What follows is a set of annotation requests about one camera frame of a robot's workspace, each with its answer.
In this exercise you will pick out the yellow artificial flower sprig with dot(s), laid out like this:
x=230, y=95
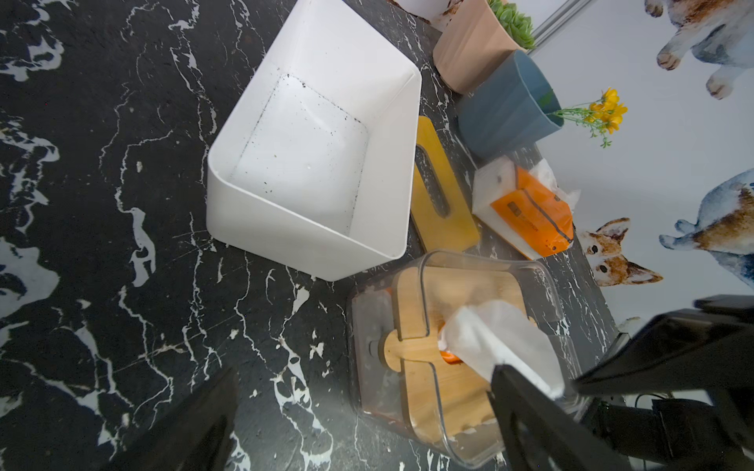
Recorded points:
x=601, y=118

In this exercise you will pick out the clear plastic tissue box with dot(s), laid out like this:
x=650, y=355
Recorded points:
x=378, y=391

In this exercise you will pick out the yellow wooden slotted lid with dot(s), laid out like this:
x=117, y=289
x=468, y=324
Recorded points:
x=440, y=212

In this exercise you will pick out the light wooden slotted lid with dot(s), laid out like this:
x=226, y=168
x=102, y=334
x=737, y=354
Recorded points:
x=442, y=399

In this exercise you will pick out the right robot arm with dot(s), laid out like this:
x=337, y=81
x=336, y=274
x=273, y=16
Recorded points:
x=698, y=365

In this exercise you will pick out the blue-grey plant pot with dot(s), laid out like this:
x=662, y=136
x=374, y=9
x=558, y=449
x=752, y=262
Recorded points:
x=514, y=107

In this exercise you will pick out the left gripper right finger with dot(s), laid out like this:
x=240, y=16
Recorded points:
x=538, y=435

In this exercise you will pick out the pink plant pot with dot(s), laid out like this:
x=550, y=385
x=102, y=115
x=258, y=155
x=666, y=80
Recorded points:
x=472, y=47

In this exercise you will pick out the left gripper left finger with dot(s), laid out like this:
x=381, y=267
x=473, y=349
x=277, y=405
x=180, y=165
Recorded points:
x=196, y=435

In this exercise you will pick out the orange tissue pack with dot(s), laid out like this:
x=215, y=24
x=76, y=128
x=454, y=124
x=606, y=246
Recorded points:
x=494, y=333
x=526, y=208

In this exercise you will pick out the white rectangular tissue box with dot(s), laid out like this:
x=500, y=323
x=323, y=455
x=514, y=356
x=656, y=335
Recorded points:
x=313, y=168

